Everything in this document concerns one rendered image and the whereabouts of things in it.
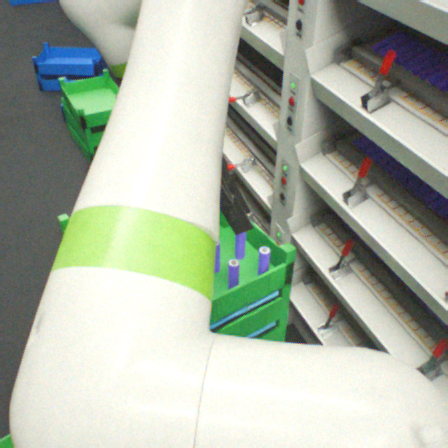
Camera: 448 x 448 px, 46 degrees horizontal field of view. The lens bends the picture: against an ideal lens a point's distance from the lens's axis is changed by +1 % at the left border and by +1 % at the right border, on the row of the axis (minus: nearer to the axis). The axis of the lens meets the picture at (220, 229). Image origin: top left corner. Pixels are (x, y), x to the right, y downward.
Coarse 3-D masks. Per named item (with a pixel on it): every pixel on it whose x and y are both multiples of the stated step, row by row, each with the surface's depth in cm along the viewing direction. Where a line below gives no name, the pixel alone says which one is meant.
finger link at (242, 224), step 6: (234, 198) 75; (234, 204) 75; (240, 204) 76; (222, 210) 76; (240, 210) 76; (228, 216) 77; (240, 216) 77; (246, 216) 77; (228, 222) 78; (234, 222) 78; (240, 222) 78; (246, 222) 78; (234, 228) 78; (240, 228) 78; (246, 228) 78; (252, 228) 79
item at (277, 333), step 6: (282, 318) 93; (276, 324) 94; (282, 324) 94; (270, 330) 100; (276, 330) 94; (282, 330) 95; (258, 336) 99; (264, 336) 93; (270, 336) 94; (276, 336) 95; (282, 336) 97; (282, 342) 98
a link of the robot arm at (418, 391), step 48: (240, 384) 30; (288, 384) 30; (336, 384) 30; (384, 384) 30; (432, 384) 32; (240, 432) 29; (288, 432) 29; (336, 432) 28; (384, 432) 28; (432, 432) 29
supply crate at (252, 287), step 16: (224, 224) 98; (224, 240) 96; (256, 240) 93; (272, 240) 88; (224, 256) 93; (256, 256) 93; (272, 256) 90; (288, 256) 83; (224, 272) 90; (240, 272) 90; (256, 272) 90; (272, 272) 83; (288, 272) 86; (224, 288) 87; (240, 288) 80; (256, 288) 83; (272, 288) 86; (224, 304) 80; (240, 304) 83
